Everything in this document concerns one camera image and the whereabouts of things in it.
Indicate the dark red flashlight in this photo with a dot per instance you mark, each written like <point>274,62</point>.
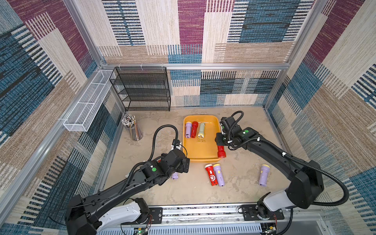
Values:
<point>194,129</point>

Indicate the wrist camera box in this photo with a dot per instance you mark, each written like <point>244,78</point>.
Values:
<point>176,144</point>
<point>226,123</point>

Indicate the black mesh shelf rack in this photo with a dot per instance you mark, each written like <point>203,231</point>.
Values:
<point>142,88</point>

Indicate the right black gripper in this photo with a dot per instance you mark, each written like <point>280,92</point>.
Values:
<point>220,139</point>

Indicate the purple flashlight yellow head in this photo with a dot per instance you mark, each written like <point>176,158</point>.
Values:
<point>175,176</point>

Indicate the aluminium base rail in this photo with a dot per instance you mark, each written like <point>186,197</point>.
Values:
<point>217,219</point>

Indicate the red flashlight group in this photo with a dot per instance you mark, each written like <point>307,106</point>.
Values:
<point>221,152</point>

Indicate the pale green flashlight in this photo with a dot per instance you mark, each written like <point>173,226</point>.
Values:
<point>201,131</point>

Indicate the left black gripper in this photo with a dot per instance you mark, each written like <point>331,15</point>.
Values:
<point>182,169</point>

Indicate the white wire wall basket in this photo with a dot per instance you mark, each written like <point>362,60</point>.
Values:
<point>85,110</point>

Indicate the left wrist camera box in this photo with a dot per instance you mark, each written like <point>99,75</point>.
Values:
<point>176,144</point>

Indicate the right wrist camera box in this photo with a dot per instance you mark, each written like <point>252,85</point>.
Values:
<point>226,123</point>

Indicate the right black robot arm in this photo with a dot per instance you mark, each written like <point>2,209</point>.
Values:
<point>306,184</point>

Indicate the red flashlight white logo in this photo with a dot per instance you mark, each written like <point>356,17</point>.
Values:
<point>211,174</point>

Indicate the yellow plastic storage tray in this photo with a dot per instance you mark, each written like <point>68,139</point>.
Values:
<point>202,150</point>

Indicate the purple flashlight right group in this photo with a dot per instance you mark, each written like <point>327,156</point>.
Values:
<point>218,173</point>

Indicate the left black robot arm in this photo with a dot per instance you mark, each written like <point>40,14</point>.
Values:
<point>83,214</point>

